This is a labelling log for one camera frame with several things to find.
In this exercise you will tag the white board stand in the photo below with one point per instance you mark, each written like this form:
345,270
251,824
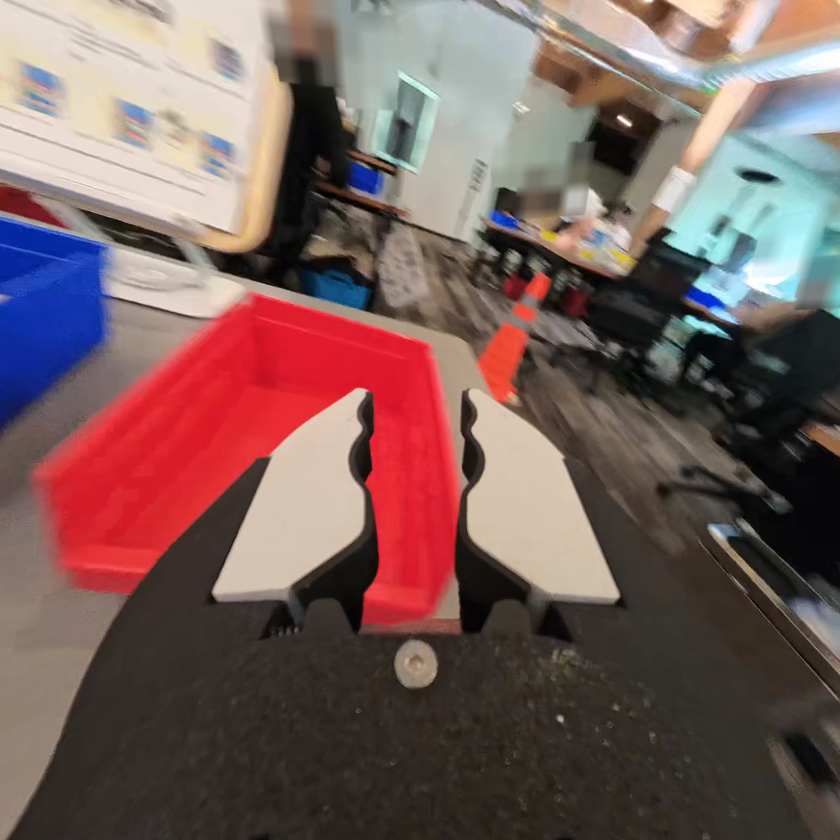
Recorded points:
164,282

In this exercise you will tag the small blue plastic bin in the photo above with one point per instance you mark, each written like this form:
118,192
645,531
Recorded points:
366,176

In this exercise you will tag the wooden table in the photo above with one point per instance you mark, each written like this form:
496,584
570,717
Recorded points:
355,197

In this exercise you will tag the instruction sheet board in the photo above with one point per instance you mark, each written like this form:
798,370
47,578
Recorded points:
131,105

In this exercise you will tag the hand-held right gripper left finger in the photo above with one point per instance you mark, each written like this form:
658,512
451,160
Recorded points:
295,519

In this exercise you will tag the red plastic bin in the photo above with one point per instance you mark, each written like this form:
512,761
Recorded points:
197,420

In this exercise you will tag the red floor object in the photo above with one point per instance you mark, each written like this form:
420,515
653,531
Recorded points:
512,341

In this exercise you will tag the silver trash bin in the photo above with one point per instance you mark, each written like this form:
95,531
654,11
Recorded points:
781,597

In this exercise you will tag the grey desk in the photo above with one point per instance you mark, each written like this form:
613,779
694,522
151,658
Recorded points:
66,630

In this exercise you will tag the blue floor tub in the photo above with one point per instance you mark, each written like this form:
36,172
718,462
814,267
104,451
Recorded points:
335,286

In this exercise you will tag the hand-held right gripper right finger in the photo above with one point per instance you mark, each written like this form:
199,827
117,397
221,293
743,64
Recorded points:
538,519

